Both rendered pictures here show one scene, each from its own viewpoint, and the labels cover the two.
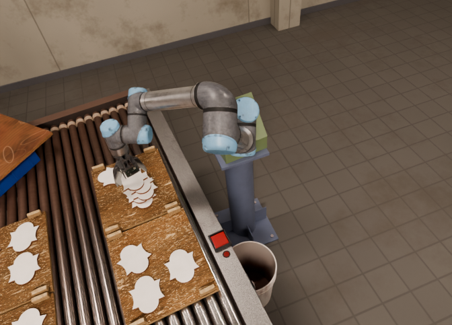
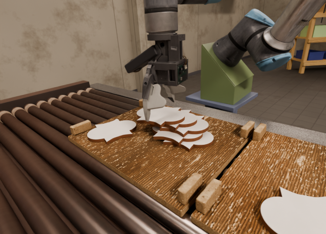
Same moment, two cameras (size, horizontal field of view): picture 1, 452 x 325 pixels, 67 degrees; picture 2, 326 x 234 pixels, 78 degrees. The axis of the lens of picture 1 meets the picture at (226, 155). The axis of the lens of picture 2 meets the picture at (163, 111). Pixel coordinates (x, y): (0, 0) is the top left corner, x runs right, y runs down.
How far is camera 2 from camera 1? 1.35 m
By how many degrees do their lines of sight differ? 34
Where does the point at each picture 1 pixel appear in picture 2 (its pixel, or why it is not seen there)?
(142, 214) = (215, 153)
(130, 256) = (302, 222)
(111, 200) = (137, 154)
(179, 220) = (281, 140)
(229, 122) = not seen: outside the picture
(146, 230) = (253, 168)
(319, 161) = not seen: hidden behind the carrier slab
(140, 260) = not seen: outside the picture
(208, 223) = (314, 137)
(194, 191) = (242, 119)
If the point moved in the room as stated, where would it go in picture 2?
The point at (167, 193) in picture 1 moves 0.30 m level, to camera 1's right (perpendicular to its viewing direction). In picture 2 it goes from (218, 124) to (279, 102)
